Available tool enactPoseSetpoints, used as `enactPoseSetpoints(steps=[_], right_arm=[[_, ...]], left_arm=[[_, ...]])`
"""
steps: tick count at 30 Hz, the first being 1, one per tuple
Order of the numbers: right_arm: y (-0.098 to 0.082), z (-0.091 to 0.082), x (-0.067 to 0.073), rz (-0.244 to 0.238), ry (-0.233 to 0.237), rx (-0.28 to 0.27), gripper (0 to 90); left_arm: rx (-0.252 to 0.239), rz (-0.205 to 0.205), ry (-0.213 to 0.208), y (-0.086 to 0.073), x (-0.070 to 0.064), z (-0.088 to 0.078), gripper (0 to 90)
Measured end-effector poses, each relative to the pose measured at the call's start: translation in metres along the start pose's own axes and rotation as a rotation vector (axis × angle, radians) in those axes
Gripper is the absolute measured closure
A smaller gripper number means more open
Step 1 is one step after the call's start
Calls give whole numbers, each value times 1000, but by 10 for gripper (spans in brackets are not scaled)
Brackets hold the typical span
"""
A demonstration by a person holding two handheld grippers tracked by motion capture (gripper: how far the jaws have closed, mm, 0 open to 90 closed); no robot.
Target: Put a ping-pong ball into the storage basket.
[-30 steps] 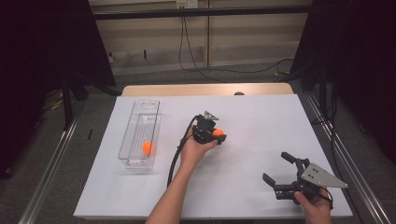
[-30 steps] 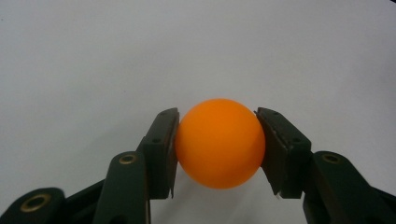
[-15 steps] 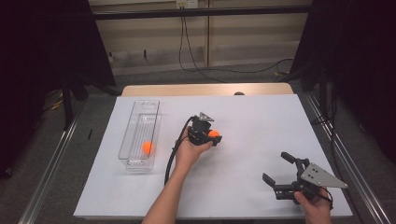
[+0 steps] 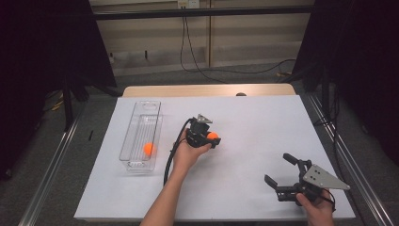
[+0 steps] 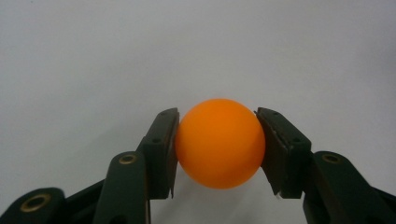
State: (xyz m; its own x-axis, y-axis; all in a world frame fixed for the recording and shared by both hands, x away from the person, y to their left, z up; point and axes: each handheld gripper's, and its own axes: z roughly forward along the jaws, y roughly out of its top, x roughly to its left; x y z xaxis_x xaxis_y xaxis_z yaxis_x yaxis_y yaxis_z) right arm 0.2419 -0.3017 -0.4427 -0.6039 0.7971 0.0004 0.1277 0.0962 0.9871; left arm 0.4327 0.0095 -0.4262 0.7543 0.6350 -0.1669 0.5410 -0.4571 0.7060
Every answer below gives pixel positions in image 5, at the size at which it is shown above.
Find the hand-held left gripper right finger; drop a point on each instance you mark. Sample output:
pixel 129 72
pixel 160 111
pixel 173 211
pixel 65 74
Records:
pixel 289 161

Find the white table board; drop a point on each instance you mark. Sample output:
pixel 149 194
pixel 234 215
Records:
pixel 93 62

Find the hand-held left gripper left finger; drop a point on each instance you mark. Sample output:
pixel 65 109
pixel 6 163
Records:
pixel 155 161

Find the orange ping pong ball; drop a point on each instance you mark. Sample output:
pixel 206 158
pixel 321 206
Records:
pixel 220 146

